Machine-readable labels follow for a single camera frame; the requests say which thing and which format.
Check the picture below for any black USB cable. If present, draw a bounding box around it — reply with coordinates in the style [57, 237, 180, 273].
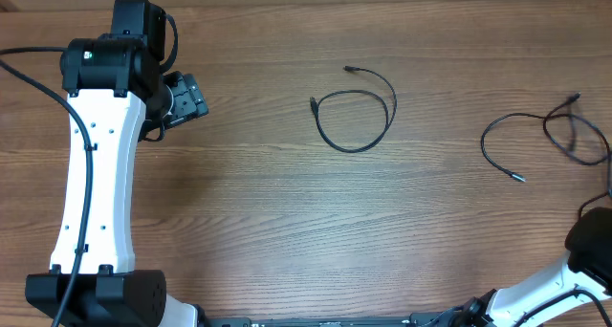
[309, 65, 398, 154]
[480, 92, 612, 183]

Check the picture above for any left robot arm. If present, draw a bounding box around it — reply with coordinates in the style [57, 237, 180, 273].
[25, 0, 208, 326]

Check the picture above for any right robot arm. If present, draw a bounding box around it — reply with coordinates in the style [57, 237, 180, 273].
[452, 207, 611, 326]

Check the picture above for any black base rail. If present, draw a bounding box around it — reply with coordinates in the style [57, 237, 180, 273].
[204, 309, 458, 327]

